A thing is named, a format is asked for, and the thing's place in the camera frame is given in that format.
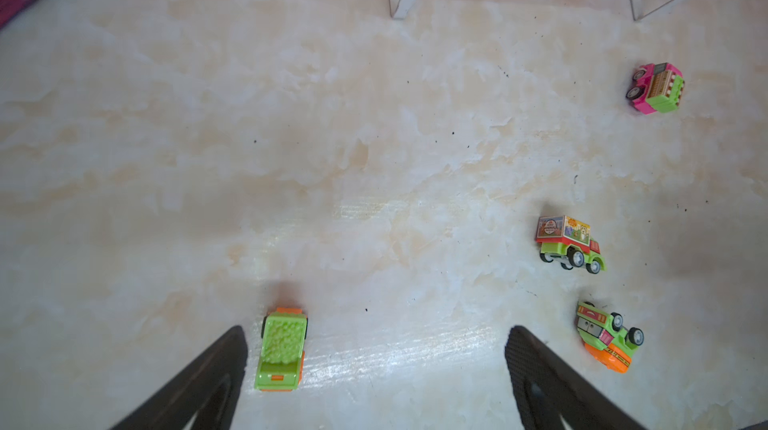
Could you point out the pink green toy car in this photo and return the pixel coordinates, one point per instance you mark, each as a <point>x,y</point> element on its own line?
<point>656,88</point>

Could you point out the orange toy car with eyes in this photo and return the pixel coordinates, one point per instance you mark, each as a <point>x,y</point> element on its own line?
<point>606,338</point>

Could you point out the orange green toy car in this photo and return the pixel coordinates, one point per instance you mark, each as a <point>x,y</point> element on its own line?
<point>281,362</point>

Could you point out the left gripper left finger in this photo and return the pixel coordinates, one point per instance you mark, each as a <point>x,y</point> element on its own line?
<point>203,395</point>

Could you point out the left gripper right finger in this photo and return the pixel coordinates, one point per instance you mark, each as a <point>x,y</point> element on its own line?
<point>550,394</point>

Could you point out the yellow green toy car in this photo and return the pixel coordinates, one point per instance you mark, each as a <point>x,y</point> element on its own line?
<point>569,242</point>

